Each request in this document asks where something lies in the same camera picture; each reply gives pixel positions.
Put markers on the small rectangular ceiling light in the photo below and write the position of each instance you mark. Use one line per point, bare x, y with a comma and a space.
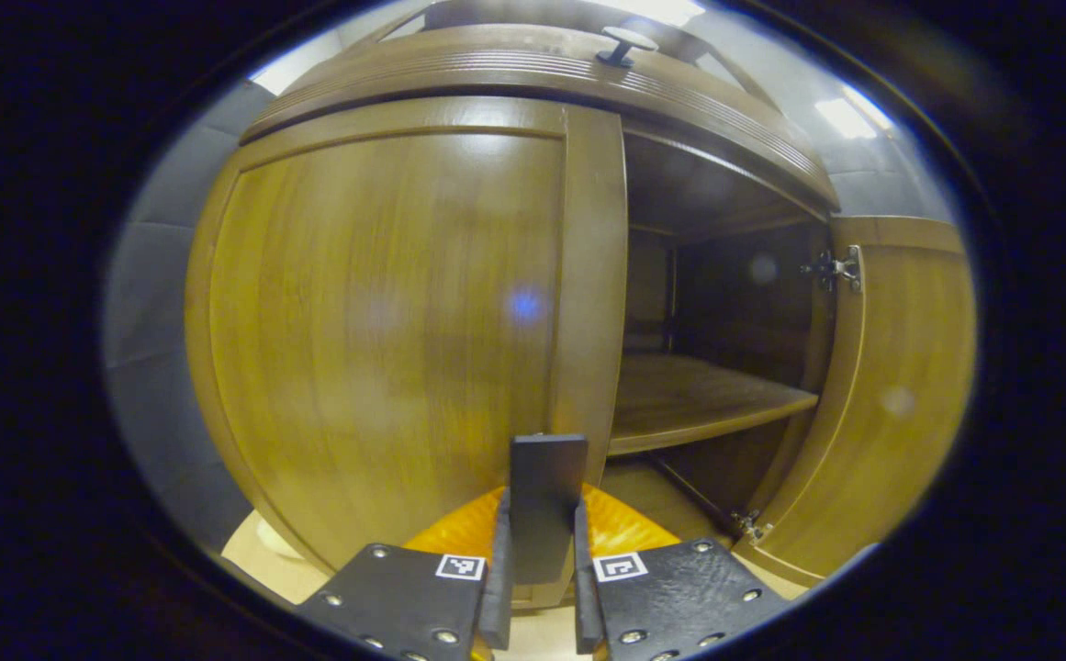
849, 115

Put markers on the wooden double-door shoe cabinet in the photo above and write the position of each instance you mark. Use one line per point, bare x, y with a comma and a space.
707, 395

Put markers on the black round drawer knob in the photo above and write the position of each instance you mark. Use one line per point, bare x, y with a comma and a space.
626, 41

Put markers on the wooden cabinet door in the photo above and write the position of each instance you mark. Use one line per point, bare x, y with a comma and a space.
891, 413
358, 321

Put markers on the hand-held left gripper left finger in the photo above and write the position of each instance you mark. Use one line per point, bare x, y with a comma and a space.
496, 597

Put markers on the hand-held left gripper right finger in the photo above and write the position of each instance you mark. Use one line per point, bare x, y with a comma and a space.
585, 597

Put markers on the metal door hinge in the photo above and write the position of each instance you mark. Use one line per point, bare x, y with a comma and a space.
751, 525
834, 269

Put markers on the wooden inner shelf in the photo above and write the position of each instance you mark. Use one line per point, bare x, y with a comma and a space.
707, 399

